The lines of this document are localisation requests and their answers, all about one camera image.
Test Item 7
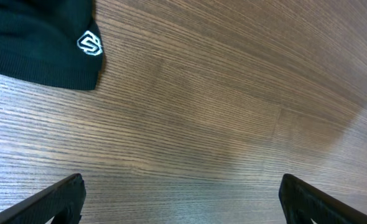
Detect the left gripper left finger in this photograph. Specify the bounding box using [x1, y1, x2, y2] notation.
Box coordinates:
[0, 174, 86, 224]

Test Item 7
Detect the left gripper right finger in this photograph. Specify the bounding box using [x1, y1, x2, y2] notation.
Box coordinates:
[279, 174, 367, 224]

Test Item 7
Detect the black garment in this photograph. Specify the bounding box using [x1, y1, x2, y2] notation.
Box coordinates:
[0, 0, 104, 90]

